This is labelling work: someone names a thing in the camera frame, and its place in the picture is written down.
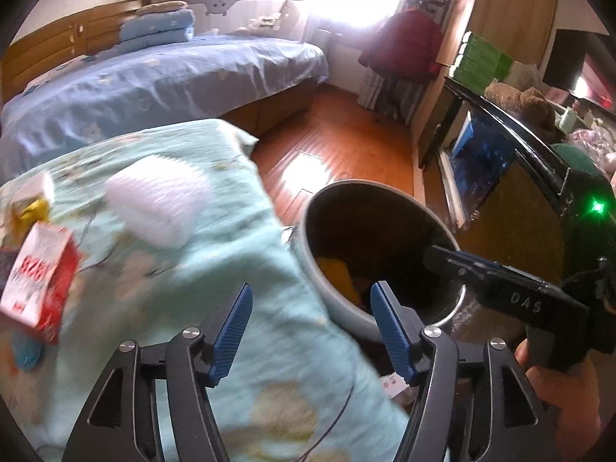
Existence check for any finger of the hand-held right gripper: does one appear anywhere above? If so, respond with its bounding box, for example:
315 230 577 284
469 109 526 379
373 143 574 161
422 244 496 282

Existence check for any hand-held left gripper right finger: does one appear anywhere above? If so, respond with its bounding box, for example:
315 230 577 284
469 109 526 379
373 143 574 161
370 280 561 462

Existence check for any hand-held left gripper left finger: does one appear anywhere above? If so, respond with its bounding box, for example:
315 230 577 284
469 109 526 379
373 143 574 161
62 283 254 462

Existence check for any grey round trash bin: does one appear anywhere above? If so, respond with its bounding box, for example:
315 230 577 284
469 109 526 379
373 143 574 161
295 179 464 342

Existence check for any red and white carton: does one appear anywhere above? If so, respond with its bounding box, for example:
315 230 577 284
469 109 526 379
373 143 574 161
0 224 84 345

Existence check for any yellow snack wrapper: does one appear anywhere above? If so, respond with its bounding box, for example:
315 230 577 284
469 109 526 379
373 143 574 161
12 197 51 232

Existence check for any person's right hand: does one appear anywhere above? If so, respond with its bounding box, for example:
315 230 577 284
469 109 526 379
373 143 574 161
514 339 603 448

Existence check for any small white printed packet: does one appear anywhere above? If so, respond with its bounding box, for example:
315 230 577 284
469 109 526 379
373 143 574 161
379 374 407 400

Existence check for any yellow paper scrap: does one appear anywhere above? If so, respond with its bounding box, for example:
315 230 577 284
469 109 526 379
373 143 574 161
316 256 363 300

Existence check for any green floral blanket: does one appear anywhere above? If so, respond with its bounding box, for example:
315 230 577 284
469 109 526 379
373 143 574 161
0 119 410 462

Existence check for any blue patterned box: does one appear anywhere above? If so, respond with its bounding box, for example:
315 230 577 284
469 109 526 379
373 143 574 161
450 110 518 198

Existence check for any black glossy table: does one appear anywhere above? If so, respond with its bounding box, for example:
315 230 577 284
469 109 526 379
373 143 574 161
418 75 578 232

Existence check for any dark green round object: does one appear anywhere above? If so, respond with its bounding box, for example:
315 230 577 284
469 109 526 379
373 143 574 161
551 143 607 174

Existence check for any striped curtain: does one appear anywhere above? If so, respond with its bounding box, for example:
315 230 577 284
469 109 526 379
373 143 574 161
361 0 463 122

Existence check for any brown teddy bear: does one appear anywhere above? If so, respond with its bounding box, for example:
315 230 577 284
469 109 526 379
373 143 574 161
484 82 556 131

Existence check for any pink plastic bag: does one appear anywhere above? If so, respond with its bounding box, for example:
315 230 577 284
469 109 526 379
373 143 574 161
570 127 616 174

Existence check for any stack of green boxes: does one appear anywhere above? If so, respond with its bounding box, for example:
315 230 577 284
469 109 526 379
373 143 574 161
452 31 513 92

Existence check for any blue round lid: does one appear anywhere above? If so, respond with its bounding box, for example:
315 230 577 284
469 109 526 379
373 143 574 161
13 332 44 370

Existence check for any dark red jacket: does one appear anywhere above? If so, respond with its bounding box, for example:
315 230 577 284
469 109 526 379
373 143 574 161
358 10 444 82

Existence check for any black monitor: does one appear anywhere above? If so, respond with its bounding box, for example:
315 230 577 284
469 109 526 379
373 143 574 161
543 29 598 94

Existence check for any small white box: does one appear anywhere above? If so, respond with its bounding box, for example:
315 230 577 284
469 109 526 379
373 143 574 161
10 172 56 203

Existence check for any bed with blue sheet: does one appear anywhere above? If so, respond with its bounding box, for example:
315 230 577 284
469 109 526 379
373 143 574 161
0 36 329 179

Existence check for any folded light blue quilt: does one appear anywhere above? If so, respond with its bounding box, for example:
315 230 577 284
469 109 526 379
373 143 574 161
119 8 196 51

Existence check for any pale yellow pillow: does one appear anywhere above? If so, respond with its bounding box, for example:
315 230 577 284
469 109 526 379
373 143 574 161
139 1 188 15

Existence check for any wooden headboard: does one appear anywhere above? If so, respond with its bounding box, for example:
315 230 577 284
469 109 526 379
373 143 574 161
2 0 155 102

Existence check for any white bed guard rail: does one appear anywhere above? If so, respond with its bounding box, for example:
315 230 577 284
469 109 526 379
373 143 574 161
185 0 309 39

